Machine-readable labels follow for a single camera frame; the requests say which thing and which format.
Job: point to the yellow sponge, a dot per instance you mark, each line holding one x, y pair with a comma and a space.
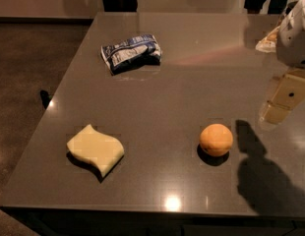
97, 149

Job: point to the small black object on floor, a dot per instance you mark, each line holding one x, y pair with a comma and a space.
45, 98

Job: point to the blue chip bag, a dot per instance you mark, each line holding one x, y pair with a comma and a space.
131, 54

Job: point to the orange fruit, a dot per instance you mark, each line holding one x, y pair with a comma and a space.
216, 140

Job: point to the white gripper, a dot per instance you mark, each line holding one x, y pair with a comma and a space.
295, 38

